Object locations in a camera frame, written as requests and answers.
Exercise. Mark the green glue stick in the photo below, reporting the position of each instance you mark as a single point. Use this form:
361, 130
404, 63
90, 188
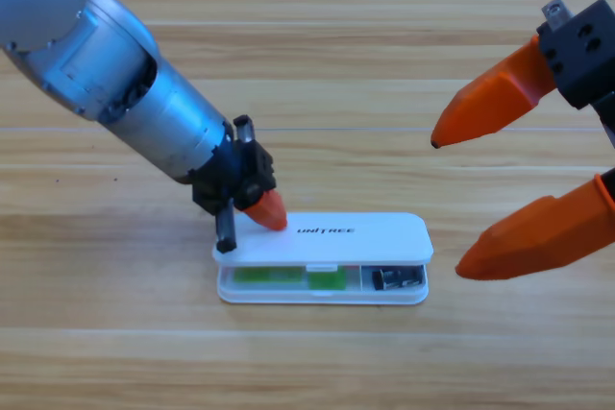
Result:
327, 280

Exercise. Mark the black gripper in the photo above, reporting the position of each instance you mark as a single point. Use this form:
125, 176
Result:
230, 175
556, 11

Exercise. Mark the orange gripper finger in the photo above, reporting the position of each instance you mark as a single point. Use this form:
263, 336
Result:
538, 242

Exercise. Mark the white Unitree pencil case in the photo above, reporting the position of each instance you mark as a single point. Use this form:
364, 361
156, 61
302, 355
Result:
360, 237

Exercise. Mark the black eraser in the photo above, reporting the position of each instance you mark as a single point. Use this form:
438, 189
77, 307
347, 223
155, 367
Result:
389, 279

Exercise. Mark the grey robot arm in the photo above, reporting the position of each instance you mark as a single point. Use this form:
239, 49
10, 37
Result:
96, 55

